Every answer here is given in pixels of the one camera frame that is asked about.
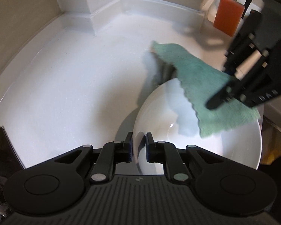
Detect green microfibre cloth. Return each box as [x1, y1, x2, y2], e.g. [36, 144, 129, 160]
[151, 41, 260, 138]

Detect white ceramic bowl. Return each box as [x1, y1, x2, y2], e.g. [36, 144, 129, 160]
[133, 77, 265, 175]

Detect orange sponge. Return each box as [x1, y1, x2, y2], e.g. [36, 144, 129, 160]
[213, 0, 245, 37]

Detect clear plastic sponge holder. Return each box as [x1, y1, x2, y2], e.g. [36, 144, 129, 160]
[199, 0, 249, 40]

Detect black glass stove top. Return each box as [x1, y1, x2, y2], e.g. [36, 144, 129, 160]
[0, 127, 24, 178]

